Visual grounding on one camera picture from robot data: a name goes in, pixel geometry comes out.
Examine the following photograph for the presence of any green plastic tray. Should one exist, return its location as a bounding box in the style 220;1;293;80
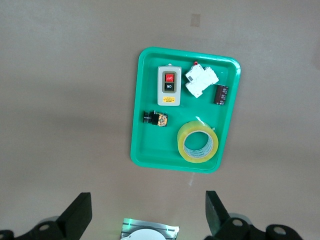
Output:
130;46;242;175

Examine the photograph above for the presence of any black cylindrical capacitor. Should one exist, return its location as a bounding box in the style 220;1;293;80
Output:
213;84;230;106

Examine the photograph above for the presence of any yellowish clear packing tape roll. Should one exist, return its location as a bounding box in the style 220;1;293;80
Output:
176;120;219;164

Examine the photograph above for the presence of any black push button with orange block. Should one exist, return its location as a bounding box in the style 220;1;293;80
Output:
142;110;169;128

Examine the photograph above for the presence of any white circuit breaker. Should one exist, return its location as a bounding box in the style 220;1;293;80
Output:
184;61;220;99

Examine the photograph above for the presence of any grey on-off switch box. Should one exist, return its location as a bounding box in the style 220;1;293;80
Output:
157;63;182;107

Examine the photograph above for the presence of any left arm aluminium base plate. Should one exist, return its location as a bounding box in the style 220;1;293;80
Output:
119;217;180;240

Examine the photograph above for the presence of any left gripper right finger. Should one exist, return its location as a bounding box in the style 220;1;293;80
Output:
205;190;305;240

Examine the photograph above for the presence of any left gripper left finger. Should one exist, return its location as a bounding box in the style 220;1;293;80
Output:
0;192;93;240

